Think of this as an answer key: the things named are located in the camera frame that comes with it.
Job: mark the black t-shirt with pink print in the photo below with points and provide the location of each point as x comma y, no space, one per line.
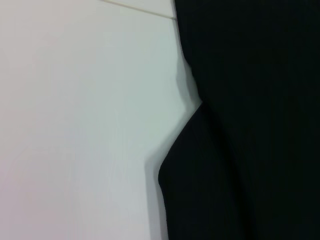
250,125

